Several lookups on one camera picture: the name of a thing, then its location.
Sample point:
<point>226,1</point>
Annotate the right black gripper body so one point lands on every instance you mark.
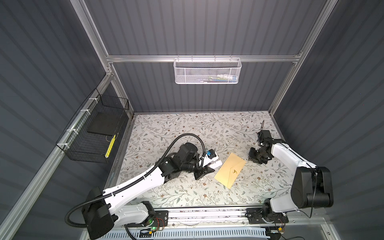
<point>257,156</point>

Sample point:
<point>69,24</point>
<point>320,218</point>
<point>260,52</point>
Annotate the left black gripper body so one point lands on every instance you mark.
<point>192,167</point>

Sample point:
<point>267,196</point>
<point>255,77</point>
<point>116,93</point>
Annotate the tan kraft envelope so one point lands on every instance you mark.
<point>230,170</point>

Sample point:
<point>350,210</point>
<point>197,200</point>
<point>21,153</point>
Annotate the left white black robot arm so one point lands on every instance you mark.
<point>165,170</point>

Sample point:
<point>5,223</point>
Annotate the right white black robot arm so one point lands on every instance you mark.
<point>312,185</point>

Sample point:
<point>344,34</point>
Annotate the pens in white basket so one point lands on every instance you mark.
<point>226,79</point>

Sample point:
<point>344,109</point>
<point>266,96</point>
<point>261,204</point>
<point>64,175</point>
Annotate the black foam pad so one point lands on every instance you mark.
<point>104,124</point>

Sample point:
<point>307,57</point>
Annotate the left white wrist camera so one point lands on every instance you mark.
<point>209,157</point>

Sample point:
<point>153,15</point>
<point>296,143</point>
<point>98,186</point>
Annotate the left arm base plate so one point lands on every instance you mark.
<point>155,219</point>

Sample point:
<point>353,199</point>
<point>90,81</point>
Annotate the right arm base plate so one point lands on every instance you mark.
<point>261,216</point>

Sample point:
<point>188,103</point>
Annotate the white ventilated cable duct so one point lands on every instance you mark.
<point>228,233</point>

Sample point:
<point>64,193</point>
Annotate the aluminium mounting rail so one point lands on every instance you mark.
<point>190,217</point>

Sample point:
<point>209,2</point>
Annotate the white wire basket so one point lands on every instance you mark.
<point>188,71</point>

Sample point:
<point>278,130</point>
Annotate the black wire basket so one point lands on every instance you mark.
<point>79,145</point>

